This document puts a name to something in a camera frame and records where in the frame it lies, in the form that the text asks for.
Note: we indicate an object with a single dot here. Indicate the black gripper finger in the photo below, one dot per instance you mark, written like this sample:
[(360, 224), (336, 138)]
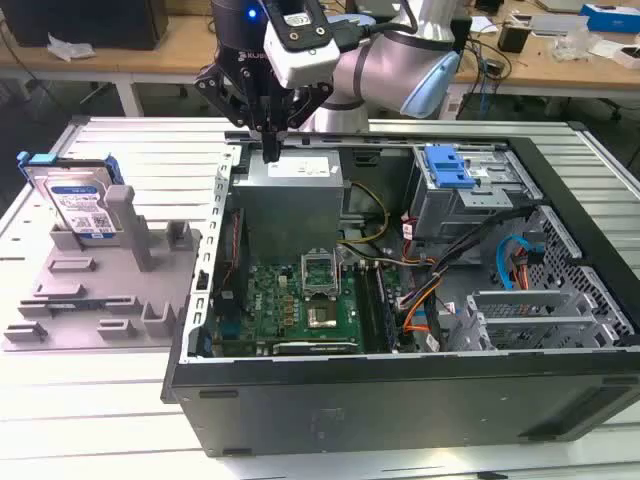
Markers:
[(312, 102), (220, 92)]

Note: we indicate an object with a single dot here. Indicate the hard disk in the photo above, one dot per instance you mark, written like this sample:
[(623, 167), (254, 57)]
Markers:
[(75, 200)]

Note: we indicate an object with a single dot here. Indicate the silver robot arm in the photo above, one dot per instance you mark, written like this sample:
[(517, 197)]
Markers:
[(380, 65)]

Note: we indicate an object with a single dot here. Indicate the wooden desk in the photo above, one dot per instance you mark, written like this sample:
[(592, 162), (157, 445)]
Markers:
[(150, 55)]

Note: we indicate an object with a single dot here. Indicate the grey power supply unit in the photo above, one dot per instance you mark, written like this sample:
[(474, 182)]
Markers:
[(290, 210)]

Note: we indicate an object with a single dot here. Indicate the blue drive cage latch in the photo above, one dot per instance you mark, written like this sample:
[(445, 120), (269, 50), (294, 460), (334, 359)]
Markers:
[(445, 167)]

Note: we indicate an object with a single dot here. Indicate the black computer tower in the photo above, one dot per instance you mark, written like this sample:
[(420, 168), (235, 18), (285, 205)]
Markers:
[(85, 22)]

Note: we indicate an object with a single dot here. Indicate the white crumpled plastic bag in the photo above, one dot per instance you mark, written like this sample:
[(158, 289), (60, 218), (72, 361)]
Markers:
[(70, 50)]

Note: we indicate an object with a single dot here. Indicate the silver drive cage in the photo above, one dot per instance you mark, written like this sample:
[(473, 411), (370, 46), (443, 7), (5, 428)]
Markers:
[(450, 210)]

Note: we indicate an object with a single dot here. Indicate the green motherboard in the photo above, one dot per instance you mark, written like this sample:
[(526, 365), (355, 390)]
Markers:
[(272, 300)]

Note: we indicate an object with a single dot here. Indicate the small black box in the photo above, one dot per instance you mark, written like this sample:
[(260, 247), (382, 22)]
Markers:
[(515, 37)]

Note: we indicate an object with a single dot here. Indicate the CPU socket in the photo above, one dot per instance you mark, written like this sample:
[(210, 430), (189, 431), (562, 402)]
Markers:
[(321, 317)]

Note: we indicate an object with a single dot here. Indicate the grey parts rack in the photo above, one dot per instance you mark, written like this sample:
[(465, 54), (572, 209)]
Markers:
[(100, 280)]

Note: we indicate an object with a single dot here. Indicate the black graphics card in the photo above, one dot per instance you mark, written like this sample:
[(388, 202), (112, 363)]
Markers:
[(315, 347)]

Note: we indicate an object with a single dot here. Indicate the dark RAM stick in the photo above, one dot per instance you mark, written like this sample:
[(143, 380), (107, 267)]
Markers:
[(75, 302)]

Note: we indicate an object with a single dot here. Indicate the grey flat device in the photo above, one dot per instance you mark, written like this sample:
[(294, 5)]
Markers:
[(560, 24)]

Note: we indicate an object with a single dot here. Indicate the clear plastic bag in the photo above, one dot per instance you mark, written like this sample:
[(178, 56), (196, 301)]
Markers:
[(572, 46)]

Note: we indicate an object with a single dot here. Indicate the blue cardboard box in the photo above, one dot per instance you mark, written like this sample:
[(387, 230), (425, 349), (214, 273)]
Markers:
[(612, 20)]

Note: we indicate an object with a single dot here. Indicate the black PC case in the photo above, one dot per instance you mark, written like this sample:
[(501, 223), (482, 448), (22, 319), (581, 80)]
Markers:
[(400, 410)]

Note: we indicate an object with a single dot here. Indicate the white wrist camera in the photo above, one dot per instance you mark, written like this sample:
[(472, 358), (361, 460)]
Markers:
[(310, 65)]

